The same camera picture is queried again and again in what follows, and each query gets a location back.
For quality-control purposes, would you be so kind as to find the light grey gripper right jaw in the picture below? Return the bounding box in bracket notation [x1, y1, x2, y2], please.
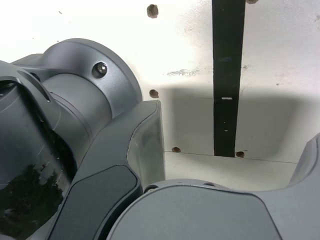
[106, 132, 320, 240]

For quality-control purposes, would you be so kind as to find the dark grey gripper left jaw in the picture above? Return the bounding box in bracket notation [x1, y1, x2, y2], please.
[47, 99, 166, 240]

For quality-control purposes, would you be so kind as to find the black tape strip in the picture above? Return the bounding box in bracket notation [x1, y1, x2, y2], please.
[211, 0, 247, 158]

